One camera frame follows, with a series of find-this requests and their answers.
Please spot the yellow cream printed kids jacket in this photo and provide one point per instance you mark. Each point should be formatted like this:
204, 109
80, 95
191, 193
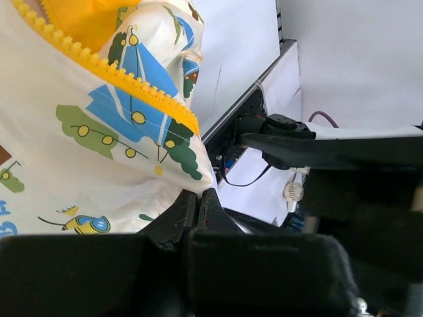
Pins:
97, 134

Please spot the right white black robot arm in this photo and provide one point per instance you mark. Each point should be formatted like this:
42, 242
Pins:
278, 125

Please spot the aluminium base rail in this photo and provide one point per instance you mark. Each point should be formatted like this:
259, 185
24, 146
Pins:
271, 93

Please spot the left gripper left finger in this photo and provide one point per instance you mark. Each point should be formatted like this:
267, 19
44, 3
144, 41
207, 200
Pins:
98, 275

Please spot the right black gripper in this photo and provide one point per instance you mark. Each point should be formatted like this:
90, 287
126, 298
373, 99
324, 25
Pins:
370, 213

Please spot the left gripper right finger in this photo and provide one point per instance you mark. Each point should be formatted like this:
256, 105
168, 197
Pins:
233, 273

